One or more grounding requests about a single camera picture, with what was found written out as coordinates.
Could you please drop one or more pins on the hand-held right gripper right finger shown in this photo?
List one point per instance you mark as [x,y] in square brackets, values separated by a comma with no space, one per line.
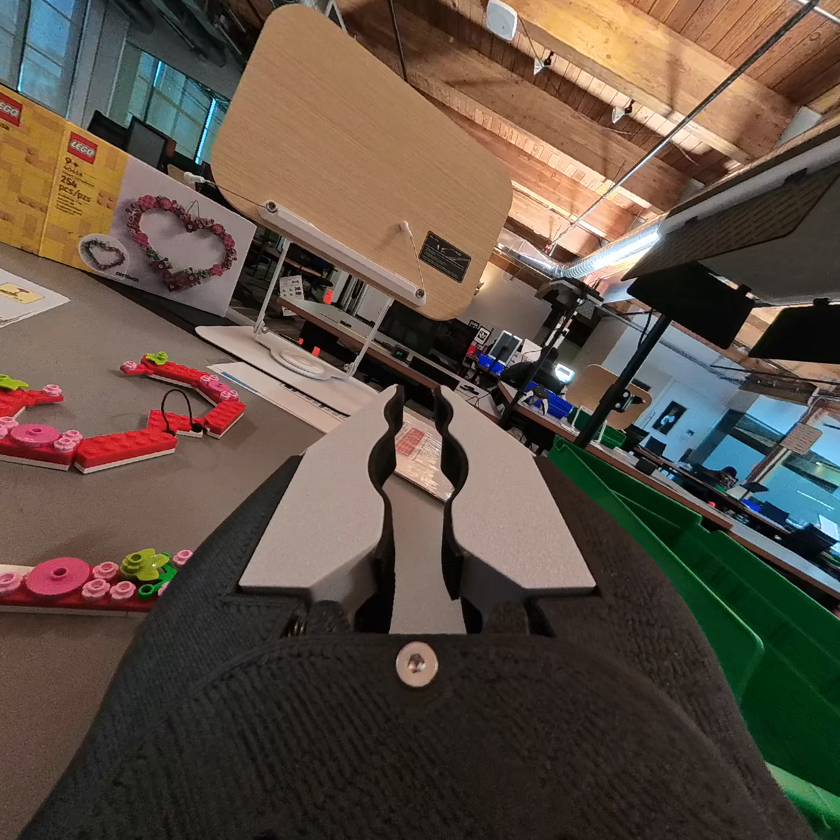
[525,525]

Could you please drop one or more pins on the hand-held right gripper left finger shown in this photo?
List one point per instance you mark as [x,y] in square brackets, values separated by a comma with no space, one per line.
[315,525]

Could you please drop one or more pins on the red lego arc with pink flowers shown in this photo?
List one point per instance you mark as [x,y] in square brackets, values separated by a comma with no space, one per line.
[190,377]

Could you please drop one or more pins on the red lego heart segment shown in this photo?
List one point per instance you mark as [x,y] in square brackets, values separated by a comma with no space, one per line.
[118,449]

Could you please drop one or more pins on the red lego strip with pink flowers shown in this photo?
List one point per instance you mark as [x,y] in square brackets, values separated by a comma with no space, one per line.
[65,594]

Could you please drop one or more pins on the lego instruction booklet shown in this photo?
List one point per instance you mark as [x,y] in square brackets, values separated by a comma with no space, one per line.
[19,298]

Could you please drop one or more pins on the yellow and white lego box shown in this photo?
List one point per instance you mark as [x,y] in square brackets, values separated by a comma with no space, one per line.
[59,197]

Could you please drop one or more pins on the clear bag with red label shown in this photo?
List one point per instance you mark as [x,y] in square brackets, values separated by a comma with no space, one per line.
[417,446]

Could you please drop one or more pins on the white paper sheet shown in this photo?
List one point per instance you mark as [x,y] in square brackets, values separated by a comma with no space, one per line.
[295,394]

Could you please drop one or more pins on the long wooden workbench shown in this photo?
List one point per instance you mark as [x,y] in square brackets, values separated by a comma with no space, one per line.
[656,469]
[341,325]

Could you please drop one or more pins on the black light stand pole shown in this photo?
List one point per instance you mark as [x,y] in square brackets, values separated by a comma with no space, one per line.
[623,387]

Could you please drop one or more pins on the green plastic bin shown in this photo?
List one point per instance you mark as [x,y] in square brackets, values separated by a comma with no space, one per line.
[689,623]
[800,689]

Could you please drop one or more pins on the black light panel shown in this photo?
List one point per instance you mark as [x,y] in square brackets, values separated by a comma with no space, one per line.
[695,305]
[797,334]

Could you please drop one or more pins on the large grey light panel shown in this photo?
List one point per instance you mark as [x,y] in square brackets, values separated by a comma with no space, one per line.
[754,216]

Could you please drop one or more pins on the metal ceiling rod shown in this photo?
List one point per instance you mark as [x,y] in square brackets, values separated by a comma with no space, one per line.
[689,111]

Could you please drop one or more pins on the white ceiling device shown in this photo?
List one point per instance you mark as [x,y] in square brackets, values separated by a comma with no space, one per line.
[502,18]

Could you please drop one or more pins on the silver spiral ventilation duct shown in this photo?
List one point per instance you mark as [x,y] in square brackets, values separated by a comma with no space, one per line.
[610,253]

